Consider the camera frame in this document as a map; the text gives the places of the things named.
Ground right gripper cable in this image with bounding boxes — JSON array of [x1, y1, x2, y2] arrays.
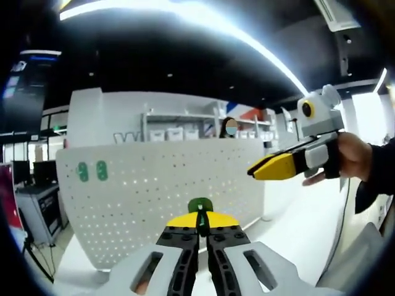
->
[[334, 178, 352, 257]]

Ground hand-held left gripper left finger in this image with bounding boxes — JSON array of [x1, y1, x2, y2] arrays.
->
[[103, 211, 200, 296]]

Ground person's right hand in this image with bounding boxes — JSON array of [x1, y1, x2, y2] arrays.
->
[[302, 131, 373, 187]]

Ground grey metal shelving unit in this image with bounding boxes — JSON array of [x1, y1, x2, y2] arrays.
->
[[141, 109, 223, 142]]

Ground white chair backrest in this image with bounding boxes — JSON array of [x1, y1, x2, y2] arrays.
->
[[317, 221, 387, 292]]

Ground white perforated mounting plate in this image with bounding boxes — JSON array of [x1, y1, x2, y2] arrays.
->
[[55, 138, 273, 273]]

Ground grey equipment cabinet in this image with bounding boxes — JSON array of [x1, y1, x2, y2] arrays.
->
[[15, 183, 67, 247]]

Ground red banner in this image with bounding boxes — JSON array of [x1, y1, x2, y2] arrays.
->
[[0, 163, 24, 232]]

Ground ceiling air vent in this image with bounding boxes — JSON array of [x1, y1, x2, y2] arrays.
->
[[313, 0, 362, 32]]

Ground wall letter sign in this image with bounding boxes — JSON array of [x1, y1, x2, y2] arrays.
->
[[112, 131, 141, 144]]

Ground ceiling light strip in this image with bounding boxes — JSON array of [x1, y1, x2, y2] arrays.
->
[[60, 0, 310, 97]]

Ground green hook assembly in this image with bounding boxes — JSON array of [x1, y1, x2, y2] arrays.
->
[[188, 197, 214, 237], [76, 160, 91, 183], [95, 160, 109, 182]]

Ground metal shelf with boxes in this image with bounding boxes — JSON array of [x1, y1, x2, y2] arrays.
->
[[237, 116, 276, 140]]

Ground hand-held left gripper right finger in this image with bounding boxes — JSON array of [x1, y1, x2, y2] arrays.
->
[[207, 211, 343, 296]]

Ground black computer monitor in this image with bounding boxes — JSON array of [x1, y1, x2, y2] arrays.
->
[[12, 160, 32, 186], [32, 160, 58, 186]]

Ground black tripod stand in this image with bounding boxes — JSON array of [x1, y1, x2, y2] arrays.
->
[[289, 117, 302, 143]]

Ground large wall display screen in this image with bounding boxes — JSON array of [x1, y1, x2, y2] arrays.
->
[[2, 51, 62, 134]]

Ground white hanging poster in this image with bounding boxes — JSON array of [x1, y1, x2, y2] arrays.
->
[[280, 106, 293, 134]]

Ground black banner stand legs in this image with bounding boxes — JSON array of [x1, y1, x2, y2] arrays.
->
[[23, 236, 56, 284]]

